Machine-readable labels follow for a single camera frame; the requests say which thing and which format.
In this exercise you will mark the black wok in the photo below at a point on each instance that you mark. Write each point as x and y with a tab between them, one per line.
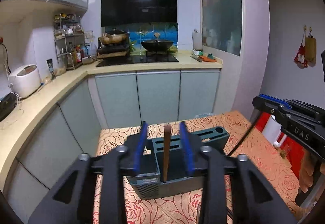
157	45

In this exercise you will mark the red plastic chair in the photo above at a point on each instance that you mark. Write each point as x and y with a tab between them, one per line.
294	151

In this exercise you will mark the black range hood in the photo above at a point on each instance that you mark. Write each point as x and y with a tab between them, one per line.
119	12

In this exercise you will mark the hanging red cloth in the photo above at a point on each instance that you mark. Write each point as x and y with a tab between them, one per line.
300	59

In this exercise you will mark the reddish brown chopstick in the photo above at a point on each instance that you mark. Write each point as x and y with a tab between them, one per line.
167	138

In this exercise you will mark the white plastic bottle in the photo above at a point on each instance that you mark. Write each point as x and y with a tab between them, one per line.
197	40

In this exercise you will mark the white electric kettle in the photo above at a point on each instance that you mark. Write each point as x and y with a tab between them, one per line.
272	132

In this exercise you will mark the person right hand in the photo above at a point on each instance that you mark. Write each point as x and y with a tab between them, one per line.
306	171

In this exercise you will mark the dark brown chopstick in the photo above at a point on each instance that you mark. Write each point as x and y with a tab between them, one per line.
198	214

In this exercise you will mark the lower kitchen cabinets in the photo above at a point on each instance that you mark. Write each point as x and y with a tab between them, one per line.
117	100

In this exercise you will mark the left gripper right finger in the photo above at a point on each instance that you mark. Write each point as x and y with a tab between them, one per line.
254	200

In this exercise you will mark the white rice cooker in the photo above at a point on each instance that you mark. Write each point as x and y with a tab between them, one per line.
25	80

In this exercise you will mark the black countertop appliance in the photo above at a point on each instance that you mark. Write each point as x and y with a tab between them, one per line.
7	105

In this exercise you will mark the metal spice rack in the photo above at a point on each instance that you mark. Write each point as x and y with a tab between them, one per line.
69	36

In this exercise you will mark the dark green utensil holder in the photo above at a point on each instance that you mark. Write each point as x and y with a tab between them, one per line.
143	163

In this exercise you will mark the black gas stove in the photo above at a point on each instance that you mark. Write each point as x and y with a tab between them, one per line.
126	60

